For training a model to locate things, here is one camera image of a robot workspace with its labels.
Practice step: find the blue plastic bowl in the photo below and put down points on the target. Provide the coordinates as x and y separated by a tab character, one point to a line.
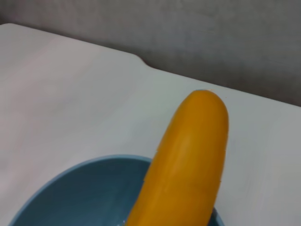
82	193

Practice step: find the yellow banana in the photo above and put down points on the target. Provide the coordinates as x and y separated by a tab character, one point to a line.
188	160

